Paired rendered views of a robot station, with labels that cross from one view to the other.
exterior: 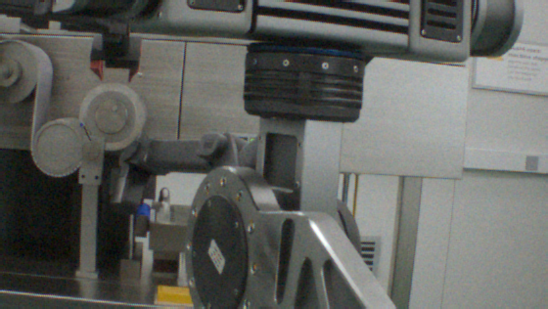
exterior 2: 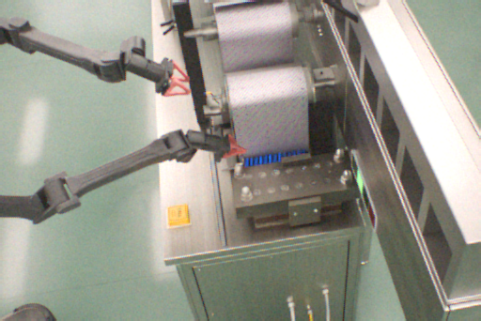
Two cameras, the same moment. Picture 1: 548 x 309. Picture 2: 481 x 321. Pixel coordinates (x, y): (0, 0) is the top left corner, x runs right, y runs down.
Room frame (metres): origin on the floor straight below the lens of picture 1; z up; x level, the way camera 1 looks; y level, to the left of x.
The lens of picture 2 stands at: (2.25, -1.01, 2.48)
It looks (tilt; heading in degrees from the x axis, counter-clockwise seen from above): 48 degrees down; 94
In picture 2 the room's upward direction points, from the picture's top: 8 degrees counter-clockwise
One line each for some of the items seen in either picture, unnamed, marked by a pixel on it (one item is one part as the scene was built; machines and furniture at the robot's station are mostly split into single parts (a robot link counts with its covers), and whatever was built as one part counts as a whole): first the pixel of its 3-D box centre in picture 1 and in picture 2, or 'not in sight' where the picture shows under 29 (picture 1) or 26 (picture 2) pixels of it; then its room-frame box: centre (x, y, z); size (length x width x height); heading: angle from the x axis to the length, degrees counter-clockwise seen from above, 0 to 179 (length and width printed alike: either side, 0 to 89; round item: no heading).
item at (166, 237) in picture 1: (183, 226); (294, 183); (2.31, 0.19, 1.00); 0.40 x 0.16 x 0.06; 6
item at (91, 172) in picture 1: (89, 207); (223, 135); (2.09, 0.39, 1.05); 0.06 x 0.05 x 0.31; 6
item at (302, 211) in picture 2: not in sight; (304, 212); (2.34, 0.10, 0.96); 0.10 x 0.03 x 0.11; 6
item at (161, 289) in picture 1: (174, 295); (178, 215); (1.92, 0.17, 0.91); 0.07 x 0.07 x 0.02; 6
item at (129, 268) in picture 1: (132, 258); not in sight; (2.26, 0.31, 0.92); 0.28 x 0.04 x 0.04; 6
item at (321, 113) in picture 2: (92, 219); (282, 135); (2.29, 0.41, 1.00); 0.33 x 0.07 x 0.20; 6
